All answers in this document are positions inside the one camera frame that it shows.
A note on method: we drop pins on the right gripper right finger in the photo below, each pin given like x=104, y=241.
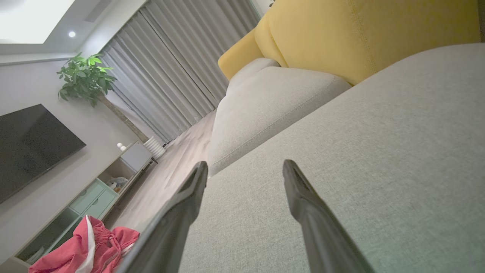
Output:
x=322, y=235

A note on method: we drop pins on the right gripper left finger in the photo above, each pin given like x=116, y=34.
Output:
x=170, y=227

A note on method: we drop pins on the red shorts with white stripe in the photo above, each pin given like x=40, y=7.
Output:
x=102, y=246

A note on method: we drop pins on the small items on cabinet shelf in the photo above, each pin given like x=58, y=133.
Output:
x=118, y=184

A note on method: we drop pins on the white cabinet with mint drawers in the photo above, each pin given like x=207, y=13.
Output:
x=94, y=199

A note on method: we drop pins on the white ribbed plant pot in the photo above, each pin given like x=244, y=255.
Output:
x=155, y=147

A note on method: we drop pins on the grey fabric sofa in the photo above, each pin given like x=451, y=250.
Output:
x=379, y=151

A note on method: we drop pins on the black flat television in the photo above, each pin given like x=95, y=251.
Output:
x=34, y=148

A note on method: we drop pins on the grey pleated curtain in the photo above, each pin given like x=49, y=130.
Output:
x=170, y=68

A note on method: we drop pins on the green leafy house plant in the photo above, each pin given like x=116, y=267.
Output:
x=85, y=77

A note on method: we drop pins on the yellow sofa backrest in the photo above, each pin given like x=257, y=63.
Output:
x=360, y=34

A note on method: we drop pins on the recessed ceiling light panel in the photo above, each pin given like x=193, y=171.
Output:
x=30, y=19

